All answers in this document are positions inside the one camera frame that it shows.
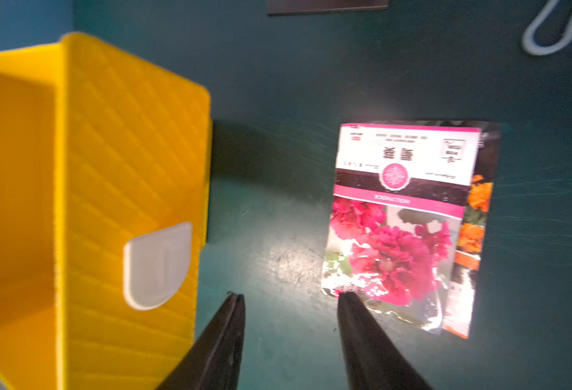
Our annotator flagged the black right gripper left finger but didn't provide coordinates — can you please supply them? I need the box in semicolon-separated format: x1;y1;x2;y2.
158;292;246;389

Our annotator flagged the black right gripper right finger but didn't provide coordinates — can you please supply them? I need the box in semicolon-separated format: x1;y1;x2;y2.
337;292;431;389

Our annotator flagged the pink flower seed bag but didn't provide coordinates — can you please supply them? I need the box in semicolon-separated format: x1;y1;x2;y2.
321;123;482;334

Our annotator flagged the orange marigold seed bag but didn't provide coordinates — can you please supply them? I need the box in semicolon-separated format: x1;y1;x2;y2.
349;120;501;338

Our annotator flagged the dark metal tree base plate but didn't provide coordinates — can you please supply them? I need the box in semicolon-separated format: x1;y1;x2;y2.
267;0;390;16

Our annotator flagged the light blue hand brush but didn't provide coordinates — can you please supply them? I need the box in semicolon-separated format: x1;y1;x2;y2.
520;0;572;57

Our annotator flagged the yellow top drawer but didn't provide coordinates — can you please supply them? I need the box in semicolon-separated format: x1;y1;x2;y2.
0;32;212;389

